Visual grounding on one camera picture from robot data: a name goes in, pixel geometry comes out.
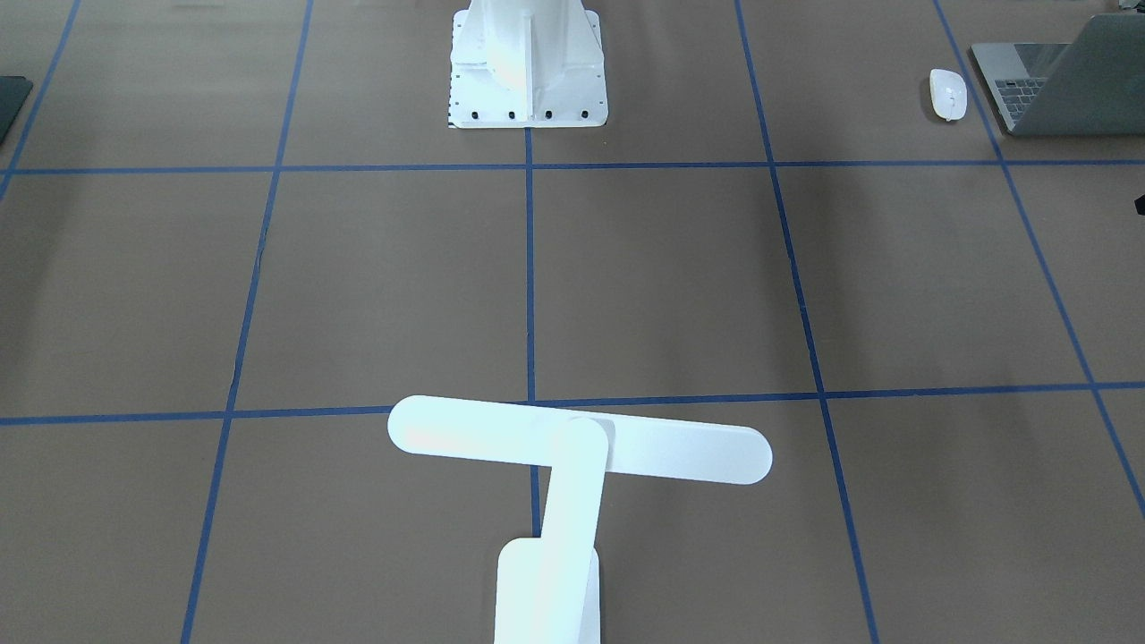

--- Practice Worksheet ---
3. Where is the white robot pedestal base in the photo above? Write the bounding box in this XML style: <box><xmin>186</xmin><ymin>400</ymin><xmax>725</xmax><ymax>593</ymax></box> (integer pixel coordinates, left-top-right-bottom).
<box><xmin>447</xmin><ymin>1</ymin><xmax>609</xmax><ymax>128</ymax></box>

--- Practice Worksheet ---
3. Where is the black mouse pad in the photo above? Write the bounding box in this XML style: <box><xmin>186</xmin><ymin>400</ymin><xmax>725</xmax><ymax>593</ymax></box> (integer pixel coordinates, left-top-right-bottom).
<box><xmin>0</xmin><ymin>76</ymin><xmax>34</xmax><ymax>144</ymax></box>

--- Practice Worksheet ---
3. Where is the white computer mouse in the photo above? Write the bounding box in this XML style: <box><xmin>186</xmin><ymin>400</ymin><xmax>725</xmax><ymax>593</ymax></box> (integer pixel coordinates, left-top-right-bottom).
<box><xmin>929</xmin><ymin>68</ymin><xmax>968</xmax><ymax>123</ymax></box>

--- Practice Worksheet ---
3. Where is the grey laptop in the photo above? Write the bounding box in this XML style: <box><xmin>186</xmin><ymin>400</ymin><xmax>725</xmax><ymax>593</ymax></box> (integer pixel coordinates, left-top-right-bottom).
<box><xmin>971</xmin><ymin>13</ymin><xmax>1144</xmax><ymax>136</ymax></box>

